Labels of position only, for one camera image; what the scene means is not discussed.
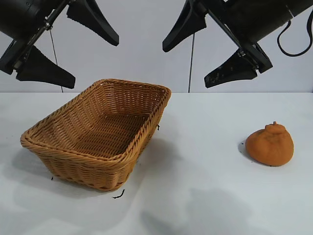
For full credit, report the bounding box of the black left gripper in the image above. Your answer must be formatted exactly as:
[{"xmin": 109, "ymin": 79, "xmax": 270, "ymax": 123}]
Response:
[{"xmin": 0, "ymin": 0, "xmax": 120, "ymax": 89}]

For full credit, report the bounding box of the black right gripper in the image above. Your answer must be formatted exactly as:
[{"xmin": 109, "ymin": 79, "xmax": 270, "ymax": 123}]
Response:
[{"xmin": 162, "ymin": 0, "xmax": 294, "ymax": 89}]

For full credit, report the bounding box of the brown woven wicker basket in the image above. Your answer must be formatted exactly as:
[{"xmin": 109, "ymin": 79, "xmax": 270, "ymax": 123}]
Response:
[{"xmin": 20, "ymin": 78, "xmax": 172, "ymax": 192}]

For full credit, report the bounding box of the bumpy orange fruit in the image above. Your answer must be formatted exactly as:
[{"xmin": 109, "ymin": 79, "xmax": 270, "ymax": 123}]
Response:
[{"xmin": 245, "ymin": 120, "xmax": 295, "ymax": 167}]

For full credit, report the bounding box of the thin black hanging cable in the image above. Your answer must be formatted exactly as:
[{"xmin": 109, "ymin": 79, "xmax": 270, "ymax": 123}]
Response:
[
  {"xmin": 49, "ymin": 28, "xmax": 65, "ymax": 94},
  {"xmin": 187, "ymin": 32, "xmax": 195, "ymax": 94}
]

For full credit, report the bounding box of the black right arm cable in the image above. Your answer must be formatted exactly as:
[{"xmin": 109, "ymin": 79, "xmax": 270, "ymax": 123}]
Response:
[{"xmin": 277, "ymin": 9, "xmax": 313, "ymax": 57}]

